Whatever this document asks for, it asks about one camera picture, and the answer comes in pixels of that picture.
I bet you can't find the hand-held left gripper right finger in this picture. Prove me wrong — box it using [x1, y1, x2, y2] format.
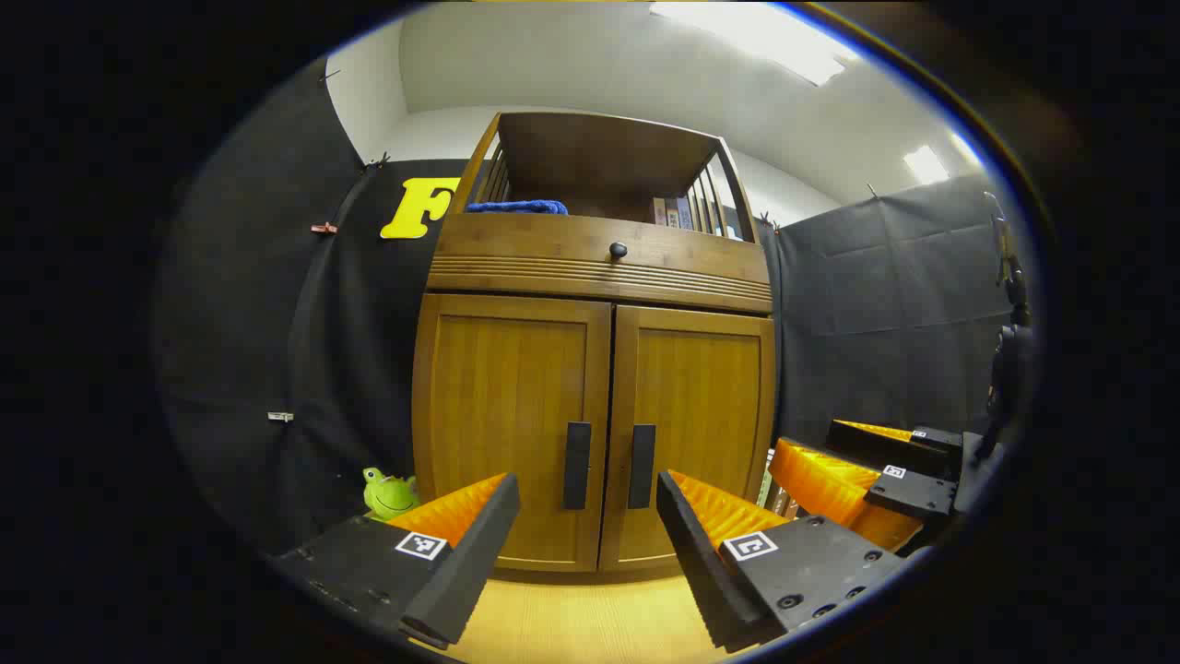
[655, 468, 909, 654]

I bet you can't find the blue folded cloth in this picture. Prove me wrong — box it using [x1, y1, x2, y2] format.
[466, 199, 570, 216]

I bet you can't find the green frog plush toy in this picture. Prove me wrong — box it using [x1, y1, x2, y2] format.
[361, 467, 420, 523]

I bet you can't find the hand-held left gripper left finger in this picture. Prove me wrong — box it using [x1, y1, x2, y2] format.
[272, 473, 522, 651]

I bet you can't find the wooden cabinet door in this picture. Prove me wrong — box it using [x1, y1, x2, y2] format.
[599, 304, 777, 571]
[413, 293, 613, 573]

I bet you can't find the black backdrop cloth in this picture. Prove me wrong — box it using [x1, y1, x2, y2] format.
[157, 60, 462, 554]
[765, 175, 1015, 453]

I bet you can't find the wooden drawer with black knob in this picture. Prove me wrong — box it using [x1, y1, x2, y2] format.
[431, 214, 773, 279]

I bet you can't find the wooden double-door shoe cabinet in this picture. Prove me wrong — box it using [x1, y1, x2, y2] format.
[412, 112, 777, 575]

